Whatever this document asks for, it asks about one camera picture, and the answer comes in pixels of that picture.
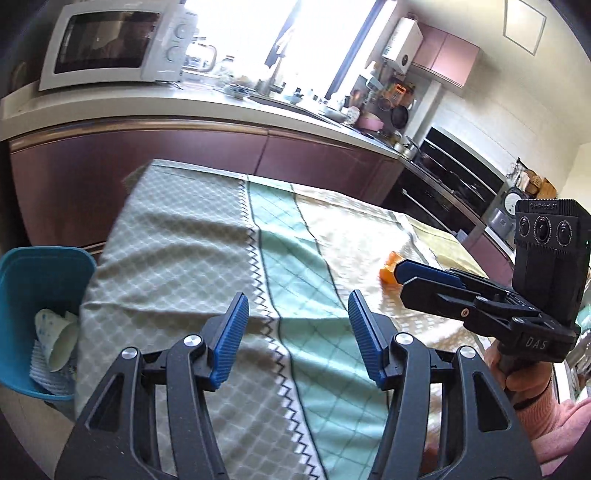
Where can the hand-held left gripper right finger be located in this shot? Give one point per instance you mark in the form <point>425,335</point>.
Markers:
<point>367,341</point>

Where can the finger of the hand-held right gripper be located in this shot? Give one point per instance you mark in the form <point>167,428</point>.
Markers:
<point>425,271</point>
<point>429,291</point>

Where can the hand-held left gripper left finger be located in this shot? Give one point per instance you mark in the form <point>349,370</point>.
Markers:
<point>228,341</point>

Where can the orange cup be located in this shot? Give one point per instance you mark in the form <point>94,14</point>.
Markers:
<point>390,270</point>

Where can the printed paper cup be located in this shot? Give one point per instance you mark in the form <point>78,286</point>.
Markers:
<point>61,346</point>
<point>45,323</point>

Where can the blue plastic bin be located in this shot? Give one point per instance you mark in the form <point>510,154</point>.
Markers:
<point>27,277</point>

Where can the person's right forearm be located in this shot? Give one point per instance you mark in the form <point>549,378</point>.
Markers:
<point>568,424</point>

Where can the person's right hand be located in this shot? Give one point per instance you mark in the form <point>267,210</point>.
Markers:
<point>531,378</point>

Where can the black built-in oven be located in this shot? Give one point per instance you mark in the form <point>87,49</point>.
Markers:
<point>429,203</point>

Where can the white round appliance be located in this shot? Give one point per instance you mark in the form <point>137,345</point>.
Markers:
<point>513,202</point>

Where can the patterned green yellow tablecloth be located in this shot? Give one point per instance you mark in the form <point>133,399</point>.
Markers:
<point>207,230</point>

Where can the hanging black frying pan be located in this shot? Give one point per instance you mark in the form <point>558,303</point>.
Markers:
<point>400,117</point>

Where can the pink pot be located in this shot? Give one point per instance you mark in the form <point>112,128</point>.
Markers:
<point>369,122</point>

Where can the kitchen counter with maroon cabinets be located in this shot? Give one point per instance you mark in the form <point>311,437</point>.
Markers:
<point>184,152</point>

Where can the kitchen sink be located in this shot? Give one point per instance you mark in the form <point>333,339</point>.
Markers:
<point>295,108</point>

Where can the white water heater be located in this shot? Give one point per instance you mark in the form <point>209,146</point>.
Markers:
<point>400,44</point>

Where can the steel kitchen faucet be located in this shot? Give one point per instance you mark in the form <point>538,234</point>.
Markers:
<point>275,76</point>

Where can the blue white ceramic bowl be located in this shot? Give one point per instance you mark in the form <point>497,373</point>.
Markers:
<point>238,90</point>

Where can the ceiling light panel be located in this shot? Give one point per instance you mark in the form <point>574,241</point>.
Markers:
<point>524,23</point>

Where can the kitchen window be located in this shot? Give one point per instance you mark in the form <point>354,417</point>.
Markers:
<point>323,37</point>

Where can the glass kettle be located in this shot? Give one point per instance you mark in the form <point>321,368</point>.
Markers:
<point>199,56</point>

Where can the white microwave oven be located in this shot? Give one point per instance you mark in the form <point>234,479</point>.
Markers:
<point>101,41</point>

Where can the pink wall cabinet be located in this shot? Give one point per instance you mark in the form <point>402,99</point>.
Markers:
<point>445,55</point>

